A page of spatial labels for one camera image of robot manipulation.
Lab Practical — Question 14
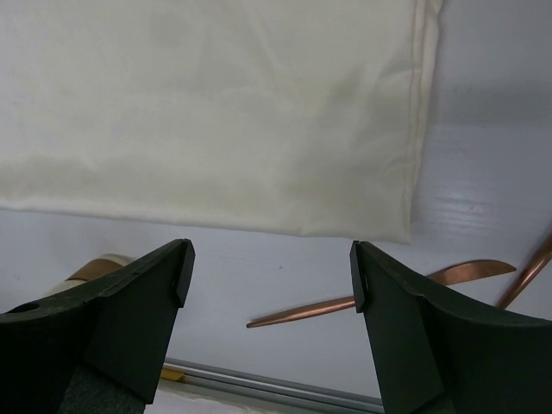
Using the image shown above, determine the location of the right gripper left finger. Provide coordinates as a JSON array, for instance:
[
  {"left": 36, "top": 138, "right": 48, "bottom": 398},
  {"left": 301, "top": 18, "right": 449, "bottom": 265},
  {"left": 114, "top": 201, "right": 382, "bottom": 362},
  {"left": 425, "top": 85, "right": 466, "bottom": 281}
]
[{"left": 1, "top": 239, "right": 194, "bottom": 413}]

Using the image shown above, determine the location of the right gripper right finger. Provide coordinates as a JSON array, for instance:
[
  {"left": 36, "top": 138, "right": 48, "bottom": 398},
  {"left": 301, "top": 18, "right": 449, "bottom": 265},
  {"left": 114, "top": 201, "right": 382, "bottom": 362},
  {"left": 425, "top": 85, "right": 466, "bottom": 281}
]
[{"left": 350, "top": 241, "right": 551, "bottom": 413}]

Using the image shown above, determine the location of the metal cup with band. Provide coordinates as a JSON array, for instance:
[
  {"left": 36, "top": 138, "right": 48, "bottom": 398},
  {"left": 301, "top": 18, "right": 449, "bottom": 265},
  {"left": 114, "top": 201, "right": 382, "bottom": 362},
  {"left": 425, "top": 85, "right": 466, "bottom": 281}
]
[{"left": 45, "top": 254, "right": 133, "bottom": 297}]

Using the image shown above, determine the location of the copper knife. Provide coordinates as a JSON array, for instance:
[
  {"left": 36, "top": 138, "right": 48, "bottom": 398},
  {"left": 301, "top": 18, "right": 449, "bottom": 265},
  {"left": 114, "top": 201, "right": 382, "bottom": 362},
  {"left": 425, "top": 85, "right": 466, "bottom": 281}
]
[{"left": 246, "top": 260, "right": 517, "bottom": 329}]

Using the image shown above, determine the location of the copper fork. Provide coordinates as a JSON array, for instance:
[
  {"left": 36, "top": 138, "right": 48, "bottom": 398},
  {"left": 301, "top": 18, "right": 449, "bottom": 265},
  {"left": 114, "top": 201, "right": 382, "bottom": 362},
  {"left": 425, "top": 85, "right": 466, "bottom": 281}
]
[{"left": 495, "top": 235, "right": 551, "bottom": 310}]

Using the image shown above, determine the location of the cream cloth placemat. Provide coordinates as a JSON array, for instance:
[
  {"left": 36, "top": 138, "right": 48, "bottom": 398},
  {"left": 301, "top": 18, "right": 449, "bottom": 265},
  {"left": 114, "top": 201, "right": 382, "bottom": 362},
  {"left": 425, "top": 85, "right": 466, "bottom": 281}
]
[{"left": 1, "top": 1, "right": 442, "bottom": 242}]

